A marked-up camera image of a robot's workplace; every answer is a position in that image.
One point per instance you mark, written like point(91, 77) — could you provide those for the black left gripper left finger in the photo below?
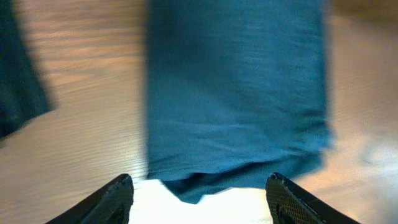
point(110, 204)

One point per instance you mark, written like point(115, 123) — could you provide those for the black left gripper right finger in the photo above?
point(290, 204)

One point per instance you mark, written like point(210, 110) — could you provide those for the dark blue shorts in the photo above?
point(236, 90)

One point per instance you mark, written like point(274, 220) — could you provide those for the folded black garment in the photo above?
point(23, 95)

